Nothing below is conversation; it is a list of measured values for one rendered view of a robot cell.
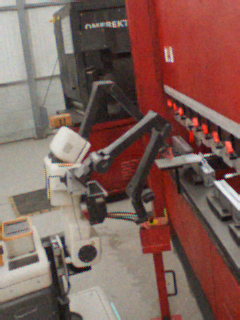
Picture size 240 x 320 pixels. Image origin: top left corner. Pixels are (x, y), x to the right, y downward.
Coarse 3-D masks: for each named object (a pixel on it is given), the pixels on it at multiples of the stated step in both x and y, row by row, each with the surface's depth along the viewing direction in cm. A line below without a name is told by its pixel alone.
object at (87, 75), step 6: (84, 72) 356; (90, 72) 360; (96, 72) 374; (84, 78) 357; (90, 78) 360; (96, 78) 372; (102, 78) 395; (84, 84) 358; (90, 84) 361; (84, 90) 359; (90, 90) 362; (84, 96) 360; (102, 96) 390; (84, 102) 361; (84, 108) 362
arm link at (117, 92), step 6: (114, 90) 239; (120, 90) 241; (114, 96) 244; (120, 96) 245; (126, 96) 248; (120, 102) 247; (126, 102) 248; (126, 108) 250; (132, 108) 251; (132, 114) 253; (138, 114) 254; (138, 120) 256; (150, 132) 261
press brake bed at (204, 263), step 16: (176, 192) 294; (176, 208) 306; (192, 208) 243; (176, 224) 317; (192, 224) 249; (176, 240) 360; (192, 240) 256; (208, 240) 210; (192, 256) 265; (208, 256) 215; (224, 256) 181; (192, 272) 306; (208, 272) 220; (224, 272) 184; (192, 288) 289; (208, 288) 226; (224, 288) 188; (208, 304) 266
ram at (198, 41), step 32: (160, 0) 307; (192, 0) 216; (224, 0) 166; (160, 32) 329; (192, 32) 227; (224, 32) 173; (192, 64) 239; (224, 64) 180; (192, 96) 251; (224, 96) 187; (224, 128) 194
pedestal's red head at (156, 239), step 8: (160, 224) 230; (144, 232) 220; (152, 232) 220; (160, 232) 220; (168, 232) 221; (144, 240) 221; (152, 240) 221; (160, 240) 221; (168, 240) 221; (144, 248) 222; (152, 248) 222; (160, 248) 222; (168, 248) 222
